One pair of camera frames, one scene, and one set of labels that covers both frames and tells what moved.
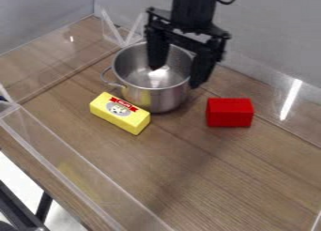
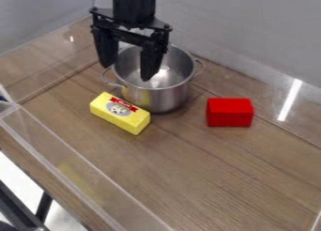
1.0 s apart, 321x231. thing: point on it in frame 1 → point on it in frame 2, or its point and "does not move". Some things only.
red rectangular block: [230, 112] does not move
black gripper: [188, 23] → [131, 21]
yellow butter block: [120, 112] does not move
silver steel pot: [149, 90] does not move
